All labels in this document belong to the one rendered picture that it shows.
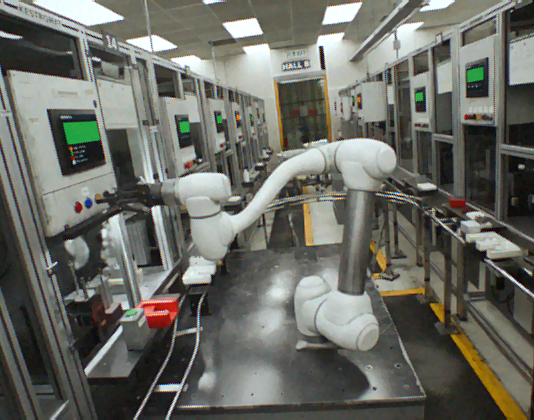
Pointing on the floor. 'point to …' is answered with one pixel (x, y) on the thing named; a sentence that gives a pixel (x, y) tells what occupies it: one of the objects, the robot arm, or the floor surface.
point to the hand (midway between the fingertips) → (107, 199)
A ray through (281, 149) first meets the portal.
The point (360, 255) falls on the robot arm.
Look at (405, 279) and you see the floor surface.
